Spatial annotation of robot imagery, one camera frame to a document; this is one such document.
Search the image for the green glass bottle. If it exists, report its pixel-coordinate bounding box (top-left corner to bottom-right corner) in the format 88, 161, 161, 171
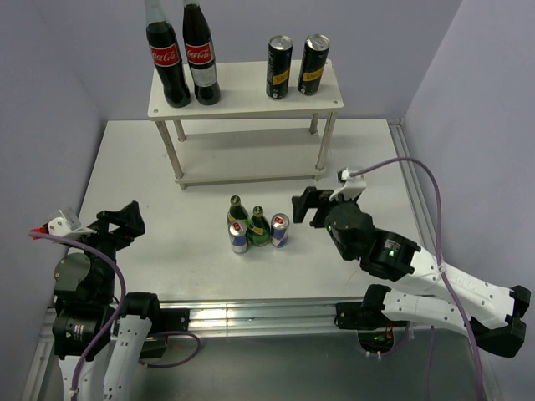
247, 206, 271, 246
227, 195, 249, 226

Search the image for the rear green glass bottle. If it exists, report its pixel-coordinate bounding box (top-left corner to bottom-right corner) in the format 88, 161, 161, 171
227, 195, 249, 226

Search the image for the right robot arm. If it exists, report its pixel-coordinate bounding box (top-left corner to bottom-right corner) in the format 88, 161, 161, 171
292, 186, 531, 358

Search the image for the white two-tier shelf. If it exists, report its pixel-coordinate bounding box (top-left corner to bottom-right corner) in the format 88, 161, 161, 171
147, 60, 344, 189

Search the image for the coca-cola glass bottle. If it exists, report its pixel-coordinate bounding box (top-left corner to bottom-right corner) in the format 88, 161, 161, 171
144, 0, 191, 108
182, 1, 221, 106

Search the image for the front green glass bottle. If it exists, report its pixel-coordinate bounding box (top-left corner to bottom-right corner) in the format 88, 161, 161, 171
247, 206, 271, 246

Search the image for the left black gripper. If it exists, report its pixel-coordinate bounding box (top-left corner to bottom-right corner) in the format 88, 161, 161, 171
67, 200, 143, 299

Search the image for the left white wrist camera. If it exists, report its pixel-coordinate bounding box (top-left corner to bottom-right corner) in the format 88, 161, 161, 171
31, 207, 96, 240

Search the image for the left Coca-Cola glass bottle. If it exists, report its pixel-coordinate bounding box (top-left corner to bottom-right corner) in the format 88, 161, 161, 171
144, 0, 191, 108

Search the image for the right Coca-Cola glass bottle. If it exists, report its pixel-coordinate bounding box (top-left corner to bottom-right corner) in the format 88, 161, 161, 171
182, 1, 221, 106

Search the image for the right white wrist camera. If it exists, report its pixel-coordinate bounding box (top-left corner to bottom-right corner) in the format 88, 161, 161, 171
329, 167, 367, 202

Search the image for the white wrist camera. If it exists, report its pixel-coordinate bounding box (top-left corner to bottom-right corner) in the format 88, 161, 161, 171
329, 167, 367, 202
31, 207, 96, 240

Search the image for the Red Bull can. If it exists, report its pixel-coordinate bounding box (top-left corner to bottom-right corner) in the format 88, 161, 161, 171
271, 213, 290, 248
228, 220, 248, 253

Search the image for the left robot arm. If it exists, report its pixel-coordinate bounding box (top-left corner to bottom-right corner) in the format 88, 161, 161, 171
47, 201, 164, 400

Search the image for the aluminium frame rail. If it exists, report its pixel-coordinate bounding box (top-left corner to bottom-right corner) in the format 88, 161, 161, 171
20, 118, 502, 401

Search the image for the dark gold-band beverage can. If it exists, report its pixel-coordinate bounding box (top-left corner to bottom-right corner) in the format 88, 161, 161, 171
297, 34, 330, 95

